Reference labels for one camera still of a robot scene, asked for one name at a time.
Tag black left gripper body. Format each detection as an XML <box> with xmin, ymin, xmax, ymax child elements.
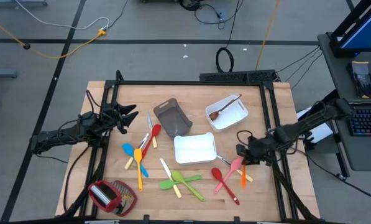
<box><xmin>100</xmin><ymin>102</ymin><xmax>124</xmax><ymax>131</ymax></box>

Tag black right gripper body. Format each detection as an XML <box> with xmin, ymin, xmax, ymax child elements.
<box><xmin>245</xmin><ymin>136</ymin><xmax>270</xmax><ymax>165</ymax></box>

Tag cream-handled steel knife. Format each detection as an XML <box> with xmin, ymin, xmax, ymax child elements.
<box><xmin>216</xmin><ymin>154</ymin><xmax>254</xmax><ymax>183</ymax></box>
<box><xmin>159</xmin><ymin>157</ymin><xmax>183</xmax><ymax>199</ymax></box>
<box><xmin>124</xmin><ymin>133</ymin><xmax>150</xmax><ymax>170</ymax></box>
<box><xmin>146</xmin><ymin>111</ymin><xmax>158</xmax><ymax>149</ymax></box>

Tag pink silicone spatula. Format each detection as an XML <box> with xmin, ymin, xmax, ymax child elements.
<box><xmin>213</xmin><ymin>156</ymin><xmax>245</xmax><ymax>194</ymax></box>

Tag red silicone spatula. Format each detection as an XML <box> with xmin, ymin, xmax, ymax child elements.
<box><xmin>140</xmin><ymin>124</ymin><xmax>162</xmax><ymax>160</ymax></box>

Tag red silicone spoon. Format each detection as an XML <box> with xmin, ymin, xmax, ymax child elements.
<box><xmin>211</xmin><ymin>167</ymin><xmax>240</xmax><ymax>206</ymax></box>

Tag yellow silicone spatula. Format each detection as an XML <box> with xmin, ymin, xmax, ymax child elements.
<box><xmin>133</xmin><ymin>148</ymin><xmax>144</xmax><ymax>193</ymax></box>

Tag brown wooden spoon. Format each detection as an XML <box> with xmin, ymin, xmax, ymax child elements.
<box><xmin>209</xmin><ymin>94</ymin><xmax>243</xmax><ymax>122</ymax></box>

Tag light green silicone spoon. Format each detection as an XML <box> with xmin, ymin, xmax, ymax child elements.
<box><xmin>170</xmin><ymin>170</ymin><xmax>206</xmax><ymax>202</ymax></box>

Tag green silicone spatula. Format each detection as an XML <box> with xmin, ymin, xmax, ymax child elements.
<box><xmin>158</xmin><ymin>174</ymin><xmax>203</xmax><ymax>191</ymax></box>

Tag grey translucent plastic bin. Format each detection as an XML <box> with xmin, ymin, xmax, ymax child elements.
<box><xmin>153</xmin><ymin>98</ymin><xmax>193</xmax><ymax>139</ymax></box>

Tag white box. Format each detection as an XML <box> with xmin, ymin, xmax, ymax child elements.
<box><xmin>296</xmin><ymin>107</ymin><xmax>327</xmax><ymax>144</ymax></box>

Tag black perforated power strip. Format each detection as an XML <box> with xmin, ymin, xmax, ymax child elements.
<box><xmin>199</xmin><ymin>69</ymin><xmax>277</xmax><ymax>83</ymax></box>

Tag red box grater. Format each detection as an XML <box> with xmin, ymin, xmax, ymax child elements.
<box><xmin>88</xmin><ymin>179</ymin><xmax>139</xmax><ymax>218</ymax></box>

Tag grey computer desk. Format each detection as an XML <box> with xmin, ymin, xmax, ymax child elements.
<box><xmin>317</xmin><ymin>32</ymin><xmax>371</xmax><ymax>172</ymax></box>

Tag black backlit keyboard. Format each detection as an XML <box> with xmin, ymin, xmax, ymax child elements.
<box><xmin>347</xmin><ymin>108</ymin><xmax>371</xmax><ymax>137</ymax></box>

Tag grey metal stand foot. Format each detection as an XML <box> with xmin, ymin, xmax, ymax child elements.
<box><xmin>0</xmin><ymin>0</ymin><xmax>48</xmax><ymax>7</ymax></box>
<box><xmin>0</xmin><ymin>68</ymin><xmax>18</xmax><ymax>79</ymax></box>

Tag black floor device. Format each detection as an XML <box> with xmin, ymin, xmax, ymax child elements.
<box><xmin>178</xmin><ymin>0</ymin><xmax>204</xmax><ymax>12</ymax></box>

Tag black work gloves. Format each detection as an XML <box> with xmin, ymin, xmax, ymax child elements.
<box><xmin>346</xmin><ymin>60</ymin><xmax>371</xmax><ymax>100</ymax></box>

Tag computer monitor on stand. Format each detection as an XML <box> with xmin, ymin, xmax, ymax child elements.
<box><xmin>329</xmin><ymin>0</ymin><xmax>371</xmax><ymax>58</ymax></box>

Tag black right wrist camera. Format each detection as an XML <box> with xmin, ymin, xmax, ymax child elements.
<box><xmin>236</xmin><ymin>143</ymin><xmax>248</xmax><ymax>157</ymax></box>

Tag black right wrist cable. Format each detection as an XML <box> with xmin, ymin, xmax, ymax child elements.
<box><xmin>236</xmin><ymin>129</ymin><xmax>251</xmax><ymax>147</ymax></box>

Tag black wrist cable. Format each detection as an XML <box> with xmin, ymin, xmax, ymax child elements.
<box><xmin>85</xmin><ymin>89</ymin><xmax>102</xmax><ymax>110</ymax></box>
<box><xmin>236</xmin><ymin>129</ymin><xmax>251</xmax><ymax>147</ymax></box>

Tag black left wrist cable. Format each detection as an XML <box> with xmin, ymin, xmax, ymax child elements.
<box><xmin>85</xmin><ymin>89</ymin><xmax>102</xmax><ymax>110</ymax></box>

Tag white plastic handled bin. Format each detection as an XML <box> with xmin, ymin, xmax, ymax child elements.
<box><xmin>173</xmin><ymin>132</ymin><xmax>218</xmax><ymax>166</ymax></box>
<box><xmin>204</xmin><ymin>94</ymin><xmax>249</xmax><ymax>133</ymax></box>

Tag black arm base cable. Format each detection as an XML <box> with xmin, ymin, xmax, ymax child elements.
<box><xmin>62</xmin><ymin>145</ymin><xmax>91</xmax><ymax>214</ymax></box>

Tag yellow floor extension cable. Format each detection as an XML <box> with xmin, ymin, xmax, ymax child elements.
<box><xmin>0</xmin><ymin>12</ymin><xmax>107</xmax><ymax>60</ymax></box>

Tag coiled black floor cable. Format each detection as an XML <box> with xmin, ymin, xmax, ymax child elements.
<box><xmin>215</xmin><ymin>0</ymin><xmax>245</xmax><ymax>73</ymax></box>

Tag black desk cables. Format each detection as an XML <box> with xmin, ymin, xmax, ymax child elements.
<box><xmin>275</xmin><ymin>45</ymin><xmax>324</xmax><ymax>91</ymax></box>

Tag white floor cable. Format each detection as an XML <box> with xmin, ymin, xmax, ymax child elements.
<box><xmin>14</xmin><ymin>0</ymin><xmax>111</xmax><ymax>31</ymax></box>

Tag yellow hanging cord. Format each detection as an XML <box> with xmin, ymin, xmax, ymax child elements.
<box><xmin>255</xmin><ymin>0</ymin><xmax>281</xmax><ymax>71</ymax></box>

